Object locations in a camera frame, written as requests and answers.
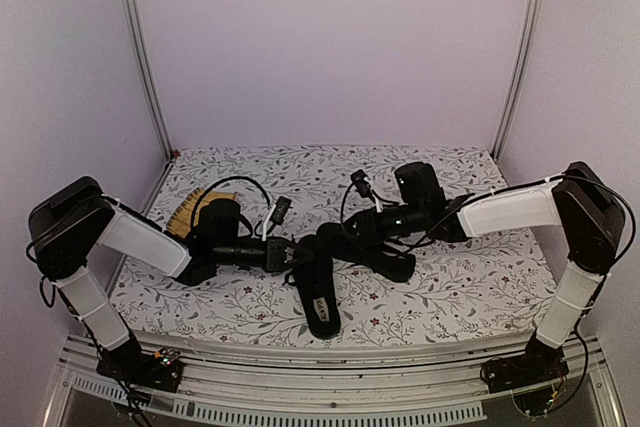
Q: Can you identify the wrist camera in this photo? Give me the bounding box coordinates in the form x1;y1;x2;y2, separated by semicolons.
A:
350;169;384;213
260;196;291;241

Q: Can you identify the front aluminium rail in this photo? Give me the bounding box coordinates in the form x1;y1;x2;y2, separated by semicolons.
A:
42;336;626;427

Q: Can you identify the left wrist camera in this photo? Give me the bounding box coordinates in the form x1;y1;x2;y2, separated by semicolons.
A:
260;196;291;241

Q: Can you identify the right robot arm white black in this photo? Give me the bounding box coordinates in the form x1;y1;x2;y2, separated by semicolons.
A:
340;161;637;383

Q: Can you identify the red-soled shoe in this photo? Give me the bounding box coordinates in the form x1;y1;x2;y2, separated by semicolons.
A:
316;222;416;283

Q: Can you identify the floral tablecloth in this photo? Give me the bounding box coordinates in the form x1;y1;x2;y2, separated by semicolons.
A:
111;145;555;348

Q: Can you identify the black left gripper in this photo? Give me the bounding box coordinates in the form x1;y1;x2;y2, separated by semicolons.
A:
214;236;315;274

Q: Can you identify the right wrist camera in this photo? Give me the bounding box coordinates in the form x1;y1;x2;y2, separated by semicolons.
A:
350;169;384;213

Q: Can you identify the black shoelace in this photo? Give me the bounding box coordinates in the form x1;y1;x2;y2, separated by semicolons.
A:
284;267;303;288

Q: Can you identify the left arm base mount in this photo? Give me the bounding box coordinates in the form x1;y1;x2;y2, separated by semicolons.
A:
96;345;185;393

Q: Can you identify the aluminium frame post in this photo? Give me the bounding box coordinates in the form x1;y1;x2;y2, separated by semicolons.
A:
122;0;173;160
491;0;543;164

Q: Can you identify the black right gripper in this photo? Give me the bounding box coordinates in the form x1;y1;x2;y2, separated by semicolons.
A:
333;204;426;248

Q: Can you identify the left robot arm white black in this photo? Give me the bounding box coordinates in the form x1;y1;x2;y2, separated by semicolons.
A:
26;176;315;381

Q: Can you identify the left aluminium frame post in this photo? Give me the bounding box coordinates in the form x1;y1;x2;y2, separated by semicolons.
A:
122;0;173;160

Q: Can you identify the right aluminium frame post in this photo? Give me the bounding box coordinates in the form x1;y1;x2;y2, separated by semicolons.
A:
491;0;543;164

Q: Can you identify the woven bamboo tray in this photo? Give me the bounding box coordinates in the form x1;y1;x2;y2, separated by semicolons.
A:
165;187;236;240

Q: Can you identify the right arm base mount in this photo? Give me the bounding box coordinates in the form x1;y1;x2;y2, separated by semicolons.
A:
480;347;569;393

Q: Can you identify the black shoe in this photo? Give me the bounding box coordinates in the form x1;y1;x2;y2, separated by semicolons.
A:
293;235;341;340

